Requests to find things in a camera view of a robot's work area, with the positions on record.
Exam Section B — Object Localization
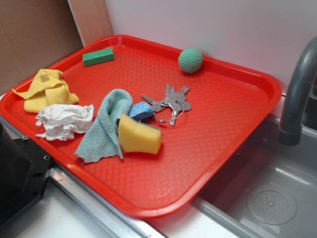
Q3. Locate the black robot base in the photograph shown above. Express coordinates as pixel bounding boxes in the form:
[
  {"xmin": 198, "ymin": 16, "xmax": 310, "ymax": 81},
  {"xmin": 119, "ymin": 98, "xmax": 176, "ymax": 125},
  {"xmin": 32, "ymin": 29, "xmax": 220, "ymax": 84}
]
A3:
[{"xmin": 0, "ymin": 125, "xmax": 52, "ymax": 228}]

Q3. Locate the green dimpled ball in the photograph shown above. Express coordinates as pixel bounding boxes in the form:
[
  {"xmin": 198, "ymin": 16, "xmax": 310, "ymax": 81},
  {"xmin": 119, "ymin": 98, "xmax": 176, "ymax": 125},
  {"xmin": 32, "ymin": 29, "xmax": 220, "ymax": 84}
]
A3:
[{"xmin": 178, "ymin": 48, "xmax": 203, "ymax": 73}]

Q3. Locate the red plastic tray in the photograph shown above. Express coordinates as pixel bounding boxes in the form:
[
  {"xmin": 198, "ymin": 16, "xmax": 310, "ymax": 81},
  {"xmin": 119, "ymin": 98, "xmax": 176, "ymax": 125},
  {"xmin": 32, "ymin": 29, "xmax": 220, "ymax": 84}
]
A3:
[{"xmin": 0, "ymin": 35, "xmax": 282, "ymax": 218}]

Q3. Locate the blue sponge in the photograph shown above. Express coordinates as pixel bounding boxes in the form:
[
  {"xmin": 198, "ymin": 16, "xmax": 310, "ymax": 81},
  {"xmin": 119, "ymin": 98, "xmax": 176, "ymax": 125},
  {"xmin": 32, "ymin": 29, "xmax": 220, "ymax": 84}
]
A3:
[{"xmin": 128, "ymin": 102, "xmax": 155, "ymax": 122}]

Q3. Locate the silver key bunch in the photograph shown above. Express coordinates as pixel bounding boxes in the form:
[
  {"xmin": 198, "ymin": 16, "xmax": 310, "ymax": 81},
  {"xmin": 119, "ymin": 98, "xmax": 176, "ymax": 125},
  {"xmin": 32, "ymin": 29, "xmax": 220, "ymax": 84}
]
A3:
[{"xmin": 141, "ymin": 84, "xmax": 192, "ymax": 126}]

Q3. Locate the yellow sponge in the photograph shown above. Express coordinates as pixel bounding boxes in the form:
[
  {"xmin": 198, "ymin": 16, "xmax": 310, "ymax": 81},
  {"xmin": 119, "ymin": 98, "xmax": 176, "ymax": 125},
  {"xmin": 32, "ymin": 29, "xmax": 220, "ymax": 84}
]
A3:
[{"xmin": 118, "ymin": 114, "xmax": 162, "ymax": 155}]

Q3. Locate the teal microfiber cloth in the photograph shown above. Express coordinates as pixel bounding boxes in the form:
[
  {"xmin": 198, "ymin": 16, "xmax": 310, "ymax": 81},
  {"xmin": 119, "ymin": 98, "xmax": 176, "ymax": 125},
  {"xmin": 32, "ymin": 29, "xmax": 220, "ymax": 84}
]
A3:
[{"xmin": 75, "ymin": 89, "xmax": 133, "ymax": 163}]

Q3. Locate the green rectangular block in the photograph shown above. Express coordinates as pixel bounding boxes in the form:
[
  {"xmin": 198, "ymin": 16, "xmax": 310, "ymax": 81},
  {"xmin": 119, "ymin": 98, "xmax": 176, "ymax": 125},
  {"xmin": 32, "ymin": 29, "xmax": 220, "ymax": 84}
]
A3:
[{"xmin": 83, "ymin": 48, "xmax": 114, "ymax": 67}]

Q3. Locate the white crumpled paper towel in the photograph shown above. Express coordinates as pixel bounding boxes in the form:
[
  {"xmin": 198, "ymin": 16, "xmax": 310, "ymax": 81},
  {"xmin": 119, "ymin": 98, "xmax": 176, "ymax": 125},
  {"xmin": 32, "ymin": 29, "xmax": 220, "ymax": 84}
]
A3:
[{"xmin": 36, "ymin": 104, "xmax": 95, "ymax": 141}]

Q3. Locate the yellow cloth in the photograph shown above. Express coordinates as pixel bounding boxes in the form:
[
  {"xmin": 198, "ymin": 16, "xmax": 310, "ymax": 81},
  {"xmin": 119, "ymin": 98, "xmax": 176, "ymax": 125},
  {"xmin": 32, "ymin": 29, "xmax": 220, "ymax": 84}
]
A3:
[{"xmin": 13, "ymin": 69, "xmax": 80, "ymax": 113}]

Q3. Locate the grey faucet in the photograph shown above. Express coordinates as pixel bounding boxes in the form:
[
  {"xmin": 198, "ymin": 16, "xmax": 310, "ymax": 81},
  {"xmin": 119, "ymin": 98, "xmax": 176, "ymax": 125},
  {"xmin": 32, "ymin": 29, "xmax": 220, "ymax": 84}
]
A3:
[{"xmin": 278, "ymin": 37, "xmax": 317, "ymax": 146}]

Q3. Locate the grey plastic sink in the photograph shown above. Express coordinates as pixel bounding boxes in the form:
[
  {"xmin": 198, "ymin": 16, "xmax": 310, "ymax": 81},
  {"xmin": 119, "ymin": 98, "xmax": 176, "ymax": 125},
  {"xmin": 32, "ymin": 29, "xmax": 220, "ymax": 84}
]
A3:
[{"xmin": 146, "ymin": 114, "xmax": 317, "ymax": 238}]

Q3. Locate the brown cardboard panel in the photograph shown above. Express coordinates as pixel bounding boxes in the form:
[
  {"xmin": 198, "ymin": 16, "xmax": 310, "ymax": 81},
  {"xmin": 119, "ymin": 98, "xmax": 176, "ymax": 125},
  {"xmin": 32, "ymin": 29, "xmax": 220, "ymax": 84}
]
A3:
[{"xmin": 0, "ymin": 0, "xmax": 113, "ymax": 94}]

